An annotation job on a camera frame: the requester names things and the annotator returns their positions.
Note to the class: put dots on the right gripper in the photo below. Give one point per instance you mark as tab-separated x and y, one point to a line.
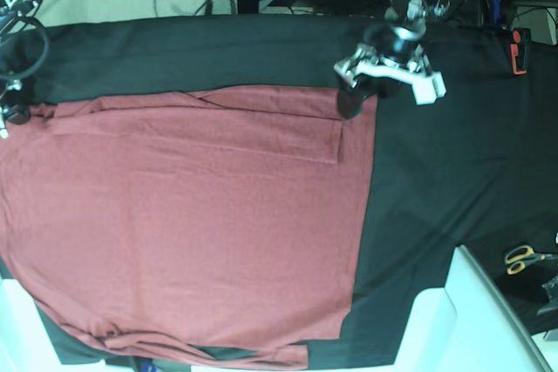
13	110

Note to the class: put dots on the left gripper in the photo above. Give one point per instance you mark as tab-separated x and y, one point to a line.
391	51

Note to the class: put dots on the red long-sleeve shirt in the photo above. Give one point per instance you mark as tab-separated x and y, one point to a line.
161	225

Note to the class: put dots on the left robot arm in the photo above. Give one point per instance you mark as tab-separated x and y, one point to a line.
414	11

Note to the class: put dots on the black table cloth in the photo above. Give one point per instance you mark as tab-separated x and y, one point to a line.
477	167

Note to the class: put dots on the orange black clamp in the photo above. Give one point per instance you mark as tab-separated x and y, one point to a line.
520	50

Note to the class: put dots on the white bin left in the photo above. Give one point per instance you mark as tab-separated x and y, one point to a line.
25	345

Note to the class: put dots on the white bin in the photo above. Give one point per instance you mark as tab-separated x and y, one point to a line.
466	325
25	345

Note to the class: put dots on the white bin right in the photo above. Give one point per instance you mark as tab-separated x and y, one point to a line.
466	325

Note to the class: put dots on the black metal tool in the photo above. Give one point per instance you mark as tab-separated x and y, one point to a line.
550	289

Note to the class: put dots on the yellow-handled scissors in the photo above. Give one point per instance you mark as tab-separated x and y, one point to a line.
518	259

